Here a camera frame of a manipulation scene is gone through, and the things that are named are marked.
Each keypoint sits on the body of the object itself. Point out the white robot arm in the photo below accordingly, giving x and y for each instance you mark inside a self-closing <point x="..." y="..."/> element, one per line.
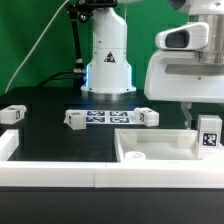
<point x="109" y="75"/>

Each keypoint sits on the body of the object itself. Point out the printed marker sheet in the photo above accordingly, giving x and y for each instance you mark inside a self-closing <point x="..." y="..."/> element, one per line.
<point x="104" y="116"/>

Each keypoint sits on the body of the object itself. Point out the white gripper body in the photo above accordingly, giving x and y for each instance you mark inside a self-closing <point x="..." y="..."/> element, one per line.
<point x="185" y="68"/>

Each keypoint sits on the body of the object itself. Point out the white U-shaped fence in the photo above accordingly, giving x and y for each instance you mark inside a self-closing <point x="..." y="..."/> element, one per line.
<point x="184" y="174"/>

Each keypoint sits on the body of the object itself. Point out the white square tabletop part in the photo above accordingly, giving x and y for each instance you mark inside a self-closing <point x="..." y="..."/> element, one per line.
<point x="142" y="146"/>

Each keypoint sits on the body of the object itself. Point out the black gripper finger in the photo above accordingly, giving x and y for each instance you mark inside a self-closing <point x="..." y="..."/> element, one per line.
<point x="186" y="107"/>

